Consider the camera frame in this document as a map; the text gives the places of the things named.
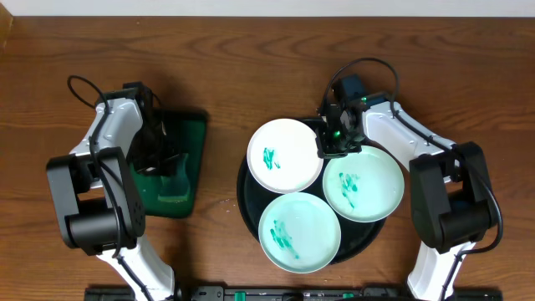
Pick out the green yellow sponge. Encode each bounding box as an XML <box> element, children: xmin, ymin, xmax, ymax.
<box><xmin>158</xmin><ymin>153</ymin><xmax>191</xmax><ymax>203</ymax></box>

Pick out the pale green plate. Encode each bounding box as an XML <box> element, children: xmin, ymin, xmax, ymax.
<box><xmin>322</xmin><ymin>146</ymin><xmax>405</xmax><ymax>222</ymax></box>
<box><xmin>257</xmin><ymin>192</ymin><xmax>341</xmax><ymax>274</ymax></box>

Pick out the white plate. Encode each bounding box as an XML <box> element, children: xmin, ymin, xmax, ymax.
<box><xmin>246</xmin><ymin>119</ymin><xmax>324</xmax><ymax>194</ymax></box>

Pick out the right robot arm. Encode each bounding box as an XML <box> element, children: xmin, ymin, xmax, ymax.
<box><xmin>316</xmin><ymin>92</ymin><xmax>503</xmax><ymax>300</ymax></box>

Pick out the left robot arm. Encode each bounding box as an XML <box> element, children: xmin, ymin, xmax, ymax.
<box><xmin>46</xmin><ymin>82</ymin><xmax>180</xmax><ymax>300</ymax></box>

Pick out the black rectangular tray green water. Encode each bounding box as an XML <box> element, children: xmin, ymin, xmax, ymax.
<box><xmin>130</xmin><ymin>110</ymin><xmax>206</xmax><ymax>219</ymax></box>

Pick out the round black tray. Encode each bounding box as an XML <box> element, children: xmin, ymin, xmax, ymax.
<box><xmin>237</xmin><ymin>117</ymin><xmax>388</xmax><ymax>267</ymax></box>

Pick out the pale green plate front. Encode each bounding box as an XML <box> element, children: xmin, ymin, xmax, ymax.
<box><xmin>257</xmin><ymin>192</ymin><xmax>341</xmax><ymax>274</ymax></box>

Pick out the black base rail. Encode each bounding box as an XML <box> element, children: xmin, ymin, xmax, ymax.
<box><xmin>84</xmin><ymin>286</ymin><xmax>504</xmax><ymax>301</ymax></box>

